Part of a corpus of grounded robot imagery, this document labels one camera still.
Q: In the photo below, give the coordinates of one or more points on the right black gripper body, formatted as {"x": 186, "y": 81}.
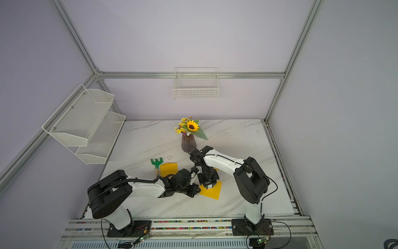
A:
{"x": 209, "y": 176}

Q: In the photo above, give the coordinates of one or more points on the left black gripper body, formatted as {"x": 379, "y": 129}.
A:
{"x": 188, "y": 189}

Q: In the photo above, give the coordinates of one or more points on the yellow envelope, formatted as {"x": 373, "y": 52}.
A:
{"x": 213, "y": 193}
{"x": 168, "y": 169}

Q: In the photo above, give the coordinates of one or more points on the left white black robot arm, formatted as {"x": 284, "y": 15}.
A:
{"x": 106, "y": 197}

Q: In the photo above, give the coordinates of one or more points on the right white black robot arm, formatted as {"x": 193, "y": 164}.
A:
{"x": 250, "y": 179}

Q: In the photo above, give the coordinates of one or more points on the brown ribbed vase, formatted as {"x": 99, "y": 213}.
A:
{"x": 188, "y": 143}

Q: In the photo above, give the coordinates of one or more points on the sunflower bouquet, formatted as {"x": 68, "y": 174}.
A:
{"x": 190, "y": 128}

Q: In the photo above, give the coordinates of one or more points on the white two-tier mesh shelf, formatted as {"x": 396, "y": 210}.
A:
{"x": 86, "y": 125}

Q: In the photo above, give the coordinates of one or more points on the green toy rake wooden handle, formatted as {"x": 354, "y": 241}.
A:
{"x": 157, "y": 163}

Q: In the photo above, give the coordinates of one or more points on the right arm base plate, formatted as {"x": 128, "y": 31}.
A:
{"x": 243, "y": 227}

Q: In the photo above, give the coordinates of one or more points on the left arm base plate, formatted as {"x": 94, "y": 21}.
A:
{"x": 134, "y": 230}

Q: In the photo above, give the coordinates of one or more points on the white wire wall basket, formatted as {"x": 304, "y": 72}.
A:
{"x": 196, "y": 83}

